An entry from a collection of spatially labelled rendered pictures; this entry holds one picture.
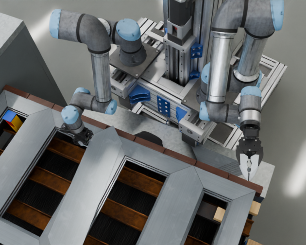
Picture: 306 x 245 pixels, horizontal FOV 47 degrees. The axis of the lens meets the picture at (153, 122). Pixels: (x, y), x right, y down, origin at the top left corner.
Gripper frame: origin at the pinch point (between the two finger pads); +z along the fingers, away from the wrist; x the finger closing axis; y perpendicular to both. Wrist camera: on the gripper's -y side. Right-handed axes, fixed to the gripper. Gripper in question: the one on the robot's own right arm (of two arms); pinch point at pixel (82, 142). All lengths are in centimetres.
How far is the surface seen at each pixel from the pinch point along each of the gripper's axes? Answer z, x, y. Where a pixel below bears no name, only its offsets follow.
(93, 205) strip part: 0.7, -27.7, 22.5
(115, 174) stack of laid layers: 1.9, -8.5, 24.6
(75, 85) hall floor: 86, 73, -73
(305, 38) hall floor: 86, 202, 100
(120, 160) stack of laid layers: 0.8, -0.8, 23.7
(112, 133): 0.7, 11.7, 12.2
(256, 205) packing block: 4, 6, 96
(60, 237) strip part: 1, -48, 15
